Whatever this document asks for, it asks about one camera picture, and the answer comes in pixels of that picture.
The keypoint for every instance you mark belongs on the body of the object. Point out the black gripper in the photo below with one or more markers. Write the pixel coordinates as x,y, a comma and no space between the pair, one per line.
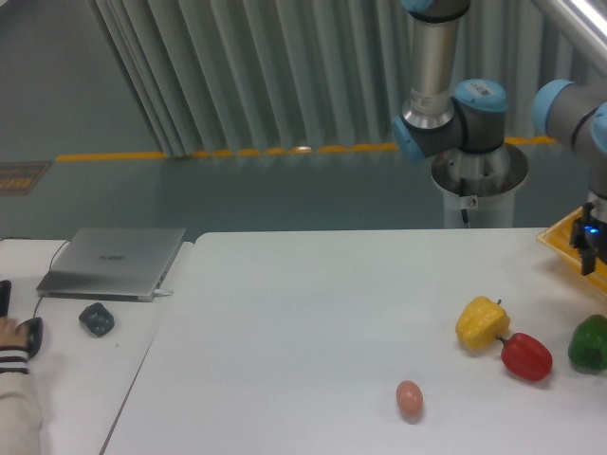
588,234

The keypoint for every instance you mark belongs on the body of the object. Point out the green bell pepper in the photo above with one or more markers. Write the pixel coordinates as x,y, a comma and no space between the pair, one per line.
587,348

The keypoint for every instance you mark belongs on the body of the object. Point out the black computer mouse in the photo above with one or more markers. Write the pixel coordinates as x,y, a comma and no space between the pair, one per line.
35,329

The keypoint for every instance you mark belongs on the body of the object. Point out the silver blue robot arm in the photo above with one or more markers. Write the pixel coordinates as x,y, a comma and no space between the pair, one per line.
461,127

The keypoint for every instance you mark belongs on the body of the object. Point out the cream sleeve forearm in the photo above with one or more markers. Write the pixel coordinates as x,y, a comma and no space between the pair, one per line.
21,415

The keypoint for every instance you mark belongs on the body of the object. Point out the yellow plastic basket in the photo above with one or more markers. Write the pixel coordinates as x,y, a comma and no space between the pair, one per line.
557,238

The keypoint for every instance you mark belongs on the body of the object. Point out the person's hand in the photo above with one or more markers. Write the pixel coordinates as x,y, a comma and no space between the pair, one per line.
12,334

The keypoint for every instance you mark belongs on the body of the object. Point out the red bell pepper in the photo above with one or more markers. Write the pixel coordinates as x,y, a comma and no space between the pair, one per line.
524,356

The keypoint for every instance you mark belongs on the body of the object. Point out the yellow bell pepper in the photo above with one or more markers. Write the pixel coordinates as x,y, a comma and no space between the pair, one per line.
480,323

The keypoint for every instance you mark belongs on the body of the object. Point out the brown egg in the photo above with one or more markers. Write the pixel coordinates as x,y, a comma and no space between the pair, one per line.
409,398

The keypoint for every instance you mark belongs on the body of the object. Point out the white folding curtain screen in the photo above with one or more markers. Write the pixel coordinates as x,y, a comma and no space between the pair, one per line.
240,75

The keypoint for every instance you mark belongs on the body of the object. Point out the silver closed laptop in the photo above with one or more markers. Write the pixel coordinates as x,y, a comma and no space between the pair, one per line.
119,263

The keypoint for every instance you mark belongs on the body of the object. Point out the small dark grey device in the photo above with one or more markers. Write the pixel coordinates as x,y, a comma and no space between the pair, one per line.
97,320

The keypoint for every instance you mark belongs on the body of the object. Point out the black phone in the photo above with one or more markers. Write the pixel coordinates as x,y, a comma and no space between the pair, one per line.
5,290

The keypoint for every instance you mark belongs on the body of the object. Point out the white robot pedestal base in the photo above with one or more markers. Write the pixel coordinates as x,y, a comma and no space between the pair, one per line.
479,191

